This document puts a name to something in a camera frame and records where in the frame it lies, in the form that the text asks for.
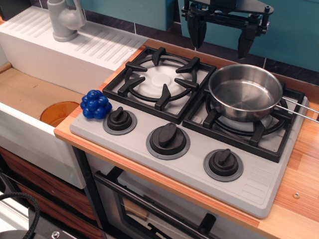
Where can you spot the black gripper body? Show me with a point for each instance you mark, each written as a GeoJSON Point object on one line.
{"type": "Point", "coordinates": [232, 13]}

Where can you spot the black right stove knob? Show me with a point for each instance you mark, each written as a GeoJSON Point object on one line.
{"type": "Point", "coordinates": [223, 165]}

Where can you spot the black burner grate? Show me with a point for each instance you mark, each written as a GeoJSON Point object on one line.
{"type": "Point", "coordinates": [159, 85]}
{"type": "Point", "coordinates": [272, 138]}

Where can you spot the wooden drawer front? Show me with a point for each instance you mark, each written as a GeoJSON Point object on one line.
{"type": "Point", "coordinates": [60, 202]}

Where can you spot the toy oven door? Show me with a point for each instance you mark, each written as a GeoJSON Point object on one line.
{"type": "Point", "coordinates": [150, 212]}

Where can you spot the grey toy stove top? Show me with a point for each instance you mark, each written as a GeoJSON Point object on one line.
{"type": "Point", "coordinates": [254, 191]}

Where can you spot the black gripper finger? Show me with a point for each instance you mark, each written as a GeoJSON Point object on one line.
{"type": "Point", "coordinates": [196, 26]}
{"type": "Point", "coordinates": [246, 39]}

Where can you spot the white toy sink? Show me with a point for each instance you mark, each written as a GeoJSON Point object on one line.
{"type": "Point", "coordinates": [36, 71]}

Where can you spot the stainless steel pan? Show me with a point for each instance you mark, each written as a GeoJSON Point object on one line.
{"type": "Point", "coordinates": [247, 93]}

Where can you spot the grey toy faucet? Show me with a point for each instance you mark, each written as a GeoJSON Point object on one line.
{"type": "Point", "coordinates": [65, 22]}

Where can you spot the black middle stove knob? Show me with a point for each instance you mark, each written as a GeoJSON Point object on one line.
{"type": "Point", "coordinates": [168, 142]}

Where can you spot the orange plastic bowl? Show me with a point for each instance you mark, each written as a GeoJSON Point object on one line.
{"type": "Point", "coordinates": [56, 113]}

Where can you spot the black right burner grate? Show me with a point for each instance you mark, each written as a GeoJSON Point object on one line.
{"type": "Point", "coordinates": [272, 138]}

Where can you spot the black left stove knob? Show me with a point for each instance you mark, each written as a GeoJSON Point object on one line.
{"type": "Point", "coordinates": [119, 122]}

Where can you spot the black stove knob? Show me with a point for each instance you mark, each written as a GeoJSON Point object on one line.
{"type": "Point", "coordinates": [223, 165]}
{"type": "Point", "coordinates": [119, 122]}
{"type": "Point", "coordinates": [168, 142]}

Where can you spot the blue toy blueberry cluster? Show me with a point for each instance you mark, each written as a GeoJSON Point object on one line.
{"type": "Point", "coordinates": [95, 105]}

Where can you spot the black left burner grate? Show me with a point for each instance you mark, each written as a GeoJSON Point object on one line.
{"type": "Point", "coordinates": [159, 85]}

